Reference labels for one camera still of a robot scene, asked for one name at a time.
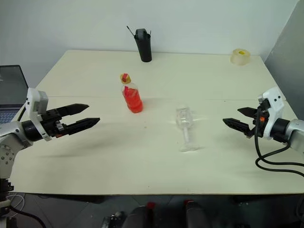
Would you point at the small black device under table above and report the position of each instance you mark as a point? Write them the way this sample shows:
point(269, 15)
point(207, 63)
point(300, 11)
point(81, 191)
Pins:
point(112, 219)

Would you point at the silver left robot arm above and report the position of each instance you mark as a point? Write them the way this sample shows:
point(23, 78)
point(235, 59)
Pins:
point(12, 133)

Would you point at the bottle with red liquid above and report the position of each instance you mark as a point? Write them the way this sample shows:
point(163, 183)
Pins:
point(134, 99)

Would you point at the clear wine glass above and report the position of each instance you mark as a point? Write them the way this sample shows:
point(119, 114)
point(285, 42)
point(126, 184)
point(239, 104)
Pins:
point(184, 118)

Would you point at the translucent tape roll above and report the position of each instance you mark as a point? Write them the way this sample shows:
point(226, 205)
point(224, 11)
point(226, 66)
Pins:
point(240, 58)

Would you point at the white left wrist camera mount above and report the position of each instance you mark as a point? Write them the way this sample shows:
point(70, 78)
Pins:
point(35, 99)

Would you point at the grey laptop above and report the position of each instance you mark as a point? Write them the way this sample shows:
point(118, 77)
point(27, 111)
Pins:
point(10, 90)

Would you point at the long black stick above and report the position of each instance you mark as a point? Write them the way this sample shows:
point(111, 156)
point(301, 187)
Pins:
point(130, 31)

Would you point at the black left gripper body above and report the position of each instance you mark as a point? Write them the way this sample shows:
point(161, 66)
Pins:
point(51, 123)

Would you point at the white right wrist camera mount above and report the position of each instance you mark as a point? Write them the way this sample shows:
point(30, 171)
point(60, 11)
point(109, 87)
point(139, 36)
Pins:
point(275, 99)

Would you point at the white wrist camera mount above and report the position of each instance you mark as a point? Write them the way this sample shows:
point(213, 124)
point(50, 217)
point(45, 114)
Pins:
point(35, 99)
point(275, 99)

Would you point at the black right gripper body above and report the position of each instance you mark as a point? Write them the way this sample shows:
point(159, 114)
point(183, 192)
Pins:
point(264, 108)

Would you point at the dark rounded shape red top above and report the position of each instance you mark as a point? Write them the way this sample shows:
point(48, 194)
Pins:
point(196, 216)
point(140, 217)

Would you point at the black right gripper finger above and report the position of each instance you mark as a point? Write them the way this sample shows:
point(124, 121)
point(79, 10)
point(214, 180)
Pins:
point(248, 111)
point(240, 126)

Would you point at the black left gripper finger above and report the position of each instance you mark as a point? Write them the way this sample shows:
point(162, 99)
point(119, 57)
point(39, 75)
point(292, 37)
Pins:
point(80, 126)
point(73, 109)

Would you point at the black tapered cup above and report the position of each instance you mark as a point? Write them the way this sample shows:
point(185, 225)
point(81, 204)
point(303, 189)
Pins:
point(143, 47)

